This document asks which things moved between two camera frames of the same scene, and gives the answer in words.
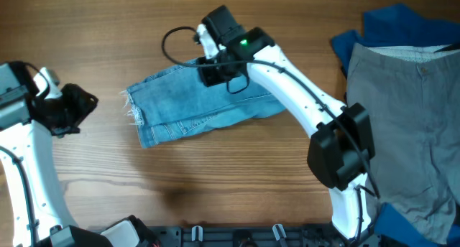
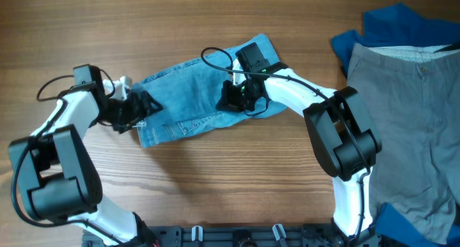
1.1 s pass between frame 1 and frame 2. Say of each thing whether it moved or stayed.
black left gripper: moved
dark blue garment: stayed
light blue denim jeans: stayed
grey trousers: stayed
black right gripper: moved
